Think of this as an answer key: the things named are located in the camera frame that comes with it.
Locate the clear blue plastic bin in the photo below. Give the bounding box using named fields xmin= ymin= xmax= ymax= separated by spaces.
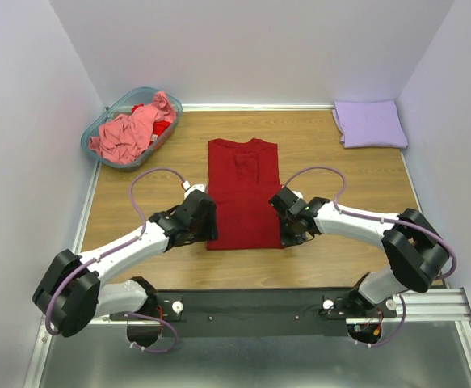
xmin=81 ymin=87 xmax=183 ymax=171

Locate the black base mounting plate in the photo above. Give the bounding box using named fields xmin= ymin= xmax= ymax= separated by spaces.
xmin=109 ymin=287 xmax=397 ymax=340

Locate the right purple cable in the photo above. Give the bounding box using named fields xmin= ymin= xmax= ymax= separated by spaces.
xmin=281 ymin=166 xmax=459 ymax=349

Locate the purple cable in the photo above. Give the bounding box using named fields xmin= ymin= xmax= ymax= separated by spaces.
xmin=44 ymin=167 xmax=179 ymax=353
xmin=281 ymin=166 xmax=459 ymax=349

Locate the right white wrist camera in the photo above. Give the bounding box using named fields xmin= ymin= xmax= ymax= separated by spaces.
xmin=292 ymin=190 xmax=304 ymax=199

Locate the folded lavender t shirt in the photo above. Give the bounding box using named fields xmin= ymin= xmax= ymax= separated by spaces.
xmin=332 ymin=100 xmax=408 ymax=149

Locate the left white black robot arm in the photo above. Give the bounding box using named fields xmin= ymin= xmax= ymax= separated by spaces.
xmin=32 ymin=184 xmax=217 ymax=337

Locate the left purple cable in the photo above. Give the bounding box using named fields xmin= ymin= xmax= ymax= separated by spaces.
xmin=44 ymin=167 xmax=179 ymax=353

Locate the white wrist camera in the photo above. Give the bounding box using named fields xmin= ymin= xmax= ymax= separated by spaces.
xmin=292 ymin=190 xmax=304 ymax=199
xmin=181 ymin=180 xmax=207 ymax=199

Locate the pink t shirt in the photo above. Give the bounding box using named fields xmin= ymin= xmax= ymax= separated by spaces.
xmin=85 ymin=91 xmax=178 ymax=167

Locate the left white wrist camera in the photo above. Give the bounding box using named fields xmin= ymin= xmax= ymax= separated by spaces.
xmin=181 ymin=180 xmax=207 ymax=199

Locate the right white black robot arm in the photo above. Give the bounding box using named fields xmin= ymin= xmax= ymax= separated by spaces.
xmin=269 ymin=187 xmax=452 ymax=317

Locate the dark red t shirt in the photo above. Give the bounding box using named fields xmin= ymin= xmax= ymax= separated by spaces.
xmin=207 ymin=138 xmax=282 ymax=251

